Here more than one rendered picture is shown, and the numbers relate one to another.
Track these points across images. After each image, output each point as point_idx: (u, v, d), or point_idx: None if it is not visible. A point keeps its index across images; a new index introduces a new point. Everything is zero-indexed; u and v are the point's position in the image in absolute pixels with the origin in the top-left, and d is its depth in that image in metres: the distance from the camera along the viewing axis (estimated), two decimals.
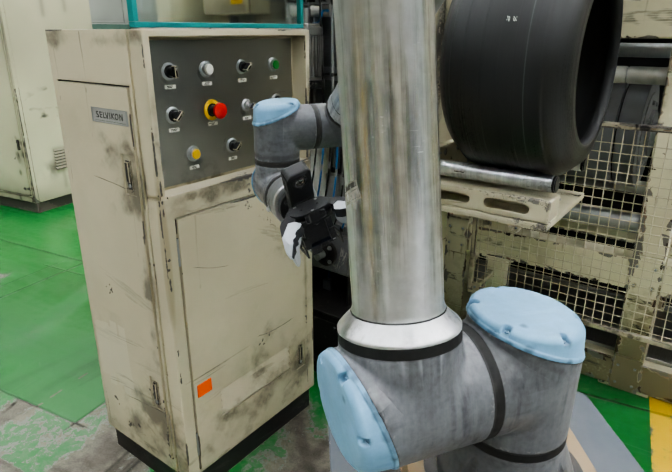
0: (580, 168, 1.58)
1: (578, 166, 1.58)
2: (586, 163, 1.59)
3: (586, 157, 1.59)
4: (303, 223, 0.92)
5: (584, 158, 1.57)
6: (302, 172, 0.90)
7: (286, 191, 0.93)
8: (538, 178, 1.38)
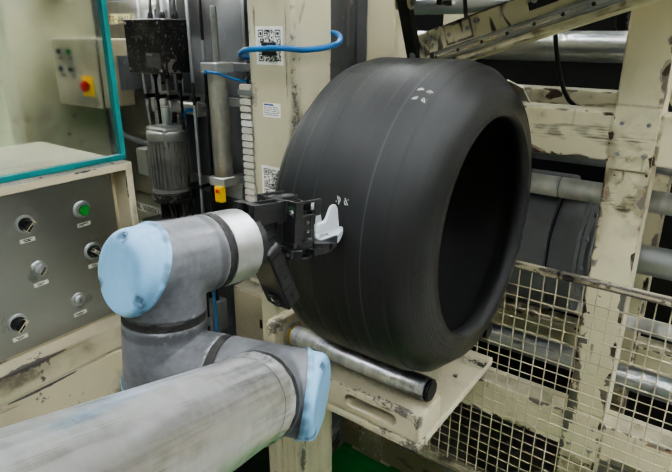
0: (482, 335, 1.24)
1: None
2: (491, 328, 1.25)
3: (491, 320, 1.25)
4: None
5: None
6: None
7: None
8: (407, 381, 1.03)
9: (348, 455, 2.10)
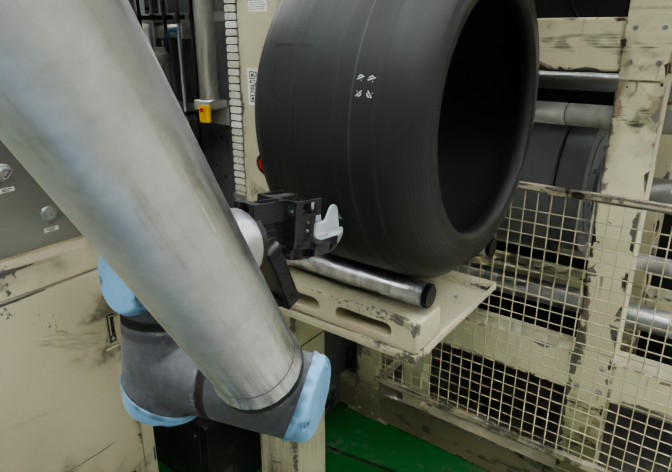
0: None
1: None
2: (492, 244, 1.14)
3: (487, 247, 1.13)
4: None
5: (489, 257, 1.15)
6: None
7: None
8: (408, 301, 0.97)
9: (344, 414, 2.01)
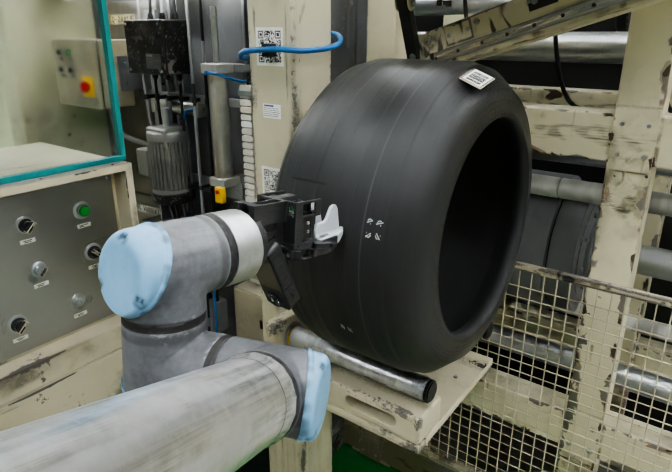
0: None
1: None
2: (489, 328, 1.23)
3: (484, 331, 1.23)
4: None
5: (486, 339, 1.24)
6: None
7: None
8: None
9: (348, 456, 2.10)
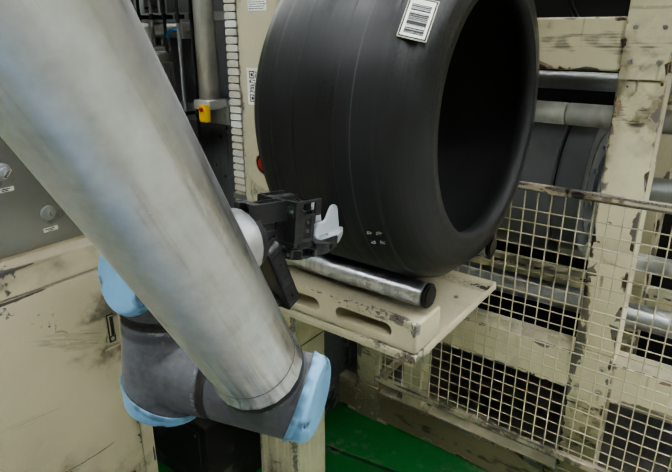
0: None
1: None
2: (491, 251, 1.15)
3: (490, 256, 1.16)
4: None
5: (495, 244, 1.17)
6: None
7: None
8: None
9: (343, 414, 2.01)
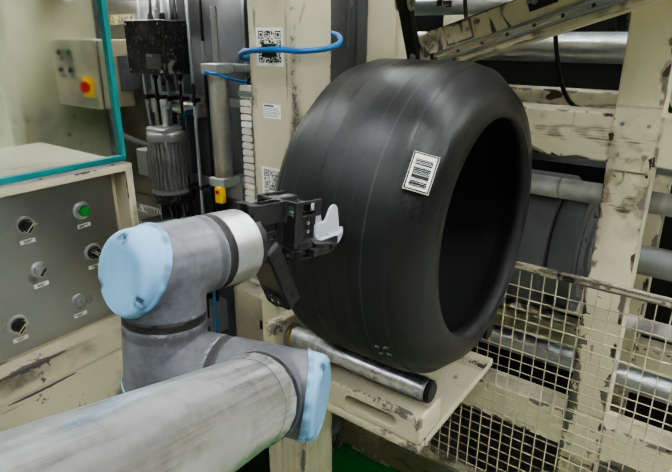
0: None
1: None
2: (488, 334, 1.24)
3: (487, 338, 1.25)
4: None
5: (492, 326, 1.26)
6: None
7: None
8: None
9: (348, 456, 2.10)
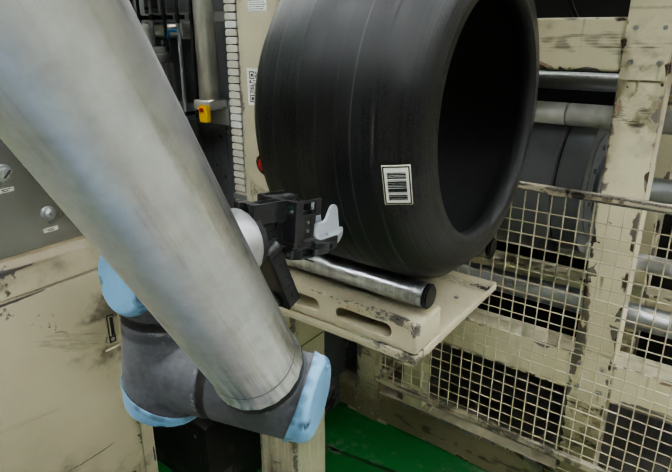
0: (485, 251, 1.14)
1: (483, 248, 1.14)
2: (494, 248, 1.16)
3: (495, 240, 1.16)
4: None
5: (491, 238, 1.14)
6: None
7: None
8: (406, 282, 0.95)
9: (344, 415, 2.01)
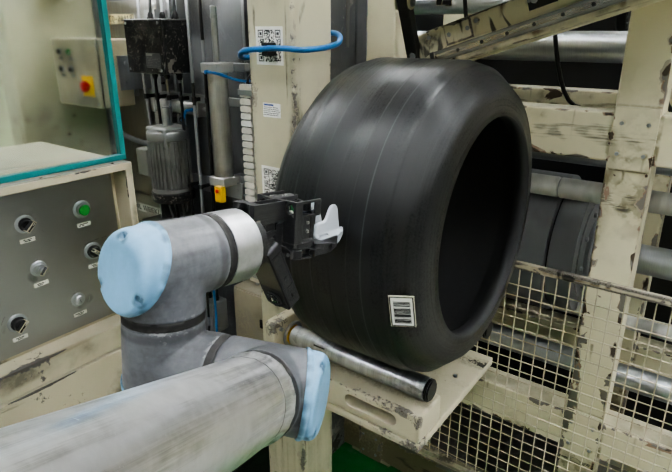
0: (482, 333, 1.23)
1: None
2: (490, 329, 1.25)
3: (491, 322, 1.26)
4: None
5: None
6: None
7: None
8: (409, 376, 1.04)
9: (348, 455, 2.10)
